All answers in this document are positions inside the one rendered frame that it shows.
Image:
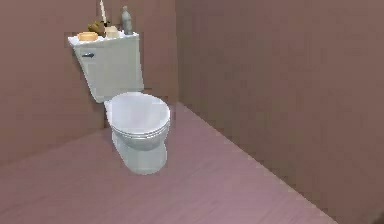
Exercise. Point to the white toilet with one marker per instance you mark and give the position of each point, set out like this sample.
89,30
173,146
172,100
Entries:
133,116

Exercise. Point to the grey spray bottle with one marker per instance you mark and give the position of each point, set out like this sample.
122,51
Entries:
126,21

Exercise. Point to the cream candle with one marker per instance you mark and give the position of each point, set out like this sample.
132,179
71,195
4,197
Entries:
112,32

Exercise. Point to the brown cloth lump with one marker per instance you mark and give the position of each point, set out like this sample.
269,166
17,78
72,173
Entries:
97,27

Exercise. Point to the orange round soap bar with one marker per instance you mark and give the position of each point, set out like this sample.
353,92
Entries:
87,36

